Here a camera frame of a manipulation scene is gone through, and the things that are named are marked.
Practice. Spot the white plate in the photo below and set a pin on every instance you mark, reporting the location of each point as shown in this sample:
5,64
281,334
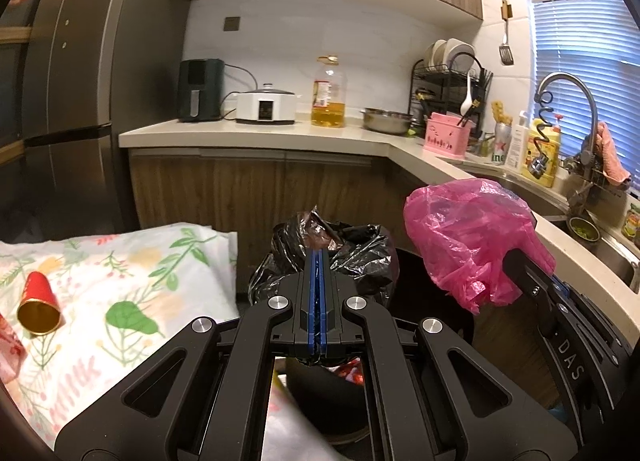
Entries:
436,53
459,48

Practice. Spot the pink dish cloth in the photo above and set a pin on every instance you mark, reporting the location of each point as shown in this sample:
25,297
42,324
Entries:
612,156

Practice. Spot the glass jar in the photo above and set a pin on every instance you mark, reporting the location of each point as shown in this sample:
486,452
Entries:
632,223

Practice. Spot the wooden base cabinet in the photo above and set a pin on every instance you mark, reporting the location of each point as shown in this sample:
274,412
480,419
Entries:
225,191

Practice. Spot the steel mixing bowl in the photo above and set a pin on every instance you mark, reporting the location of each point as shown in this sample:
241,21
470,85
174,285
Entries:
387,122

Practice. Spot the pink plastic bag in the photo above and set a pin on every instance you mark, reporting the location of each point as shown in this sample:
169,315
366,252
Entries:
470,236

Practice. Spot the dark wall socket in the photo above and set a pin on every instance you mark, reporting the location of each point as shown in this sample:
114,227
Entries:
231,23

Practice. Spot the cooking oil bottle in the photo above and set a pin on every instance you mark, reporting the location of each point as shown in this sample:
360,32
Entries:
328,108

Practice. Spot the wooden glass-panel door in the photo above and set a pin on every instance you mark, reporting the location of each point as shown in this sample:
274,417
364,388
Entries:
12,66

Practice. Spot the black trash bin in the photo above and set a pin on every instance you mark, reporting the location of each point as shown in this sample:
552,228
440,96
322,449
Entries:
411,302

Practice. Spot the pink utensil holder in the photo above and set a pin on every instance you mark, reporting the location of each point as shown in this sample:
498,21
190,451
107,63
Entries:
445,141

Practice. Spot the steel kitchen sink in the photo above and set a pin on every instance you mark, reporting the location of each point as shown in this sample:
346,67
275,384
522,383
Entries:
600,251

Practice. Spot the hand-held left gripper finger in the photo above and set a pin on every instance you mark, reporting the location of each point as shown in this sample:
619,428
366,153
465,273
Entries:
314,311
325,311

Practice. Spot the steel kitchen faucet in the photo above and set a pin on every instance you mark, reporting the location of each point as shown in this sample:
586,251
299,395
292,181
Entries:
567,78

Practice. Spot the yellow detergent bottle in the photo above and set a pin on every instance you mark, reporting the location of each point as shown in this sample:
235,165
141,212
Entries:
547,161

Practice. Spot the white rice cooker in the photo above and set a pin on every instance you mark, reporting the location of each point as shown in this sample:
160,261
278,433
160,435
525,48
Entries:
265,108

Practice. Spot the dark green air fryer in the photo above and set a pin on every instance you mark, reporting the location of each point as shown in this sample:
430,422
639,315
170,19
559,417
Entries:
200,91

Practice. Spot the floral tablecloth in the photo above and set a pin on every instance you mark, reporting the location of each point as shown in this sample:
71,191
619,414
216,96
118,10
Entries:
125,266

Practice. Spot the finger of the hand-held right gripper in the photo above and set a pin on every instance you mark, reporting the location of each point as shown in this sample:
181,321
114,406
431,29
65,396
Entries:
525,276
560,287

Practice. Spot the white plastic spoon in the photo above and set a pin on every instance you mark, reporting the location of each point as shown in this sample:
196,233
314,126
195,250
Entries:
466,103

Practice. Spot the red paper cup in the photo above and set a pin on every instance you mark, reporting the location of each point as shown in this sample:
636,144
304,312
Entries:
42,298

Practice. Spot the silver drink can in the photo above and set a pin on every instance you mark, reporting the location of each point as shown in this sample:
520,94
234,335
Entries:
499,146

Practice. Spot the small steel bowl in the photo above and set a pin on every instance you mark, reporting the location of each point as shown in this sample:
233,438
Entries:
584,230

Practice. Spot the hanging metal spatula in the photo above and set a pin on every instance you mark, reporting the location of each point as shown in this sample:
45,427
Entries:
506,55

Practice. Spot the window blinds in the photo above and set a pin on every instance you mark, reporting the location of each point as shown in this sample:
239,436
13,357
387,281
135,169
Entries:
590,41

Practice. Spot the white soap bottle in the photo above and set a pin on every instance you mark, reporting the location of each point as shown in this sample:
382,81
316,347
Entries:
516,143

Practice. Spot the red snack wrapper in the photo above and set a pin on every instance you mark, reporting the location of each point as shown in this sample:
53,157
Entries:
10,348

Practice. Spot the grey steel refrigerator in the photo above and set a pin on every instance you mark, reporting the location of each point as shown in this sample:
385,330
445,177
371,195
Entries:
100,66

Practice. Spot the black plastic bag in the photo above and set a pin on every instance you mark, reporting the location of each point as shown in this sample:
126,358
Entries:
360,251

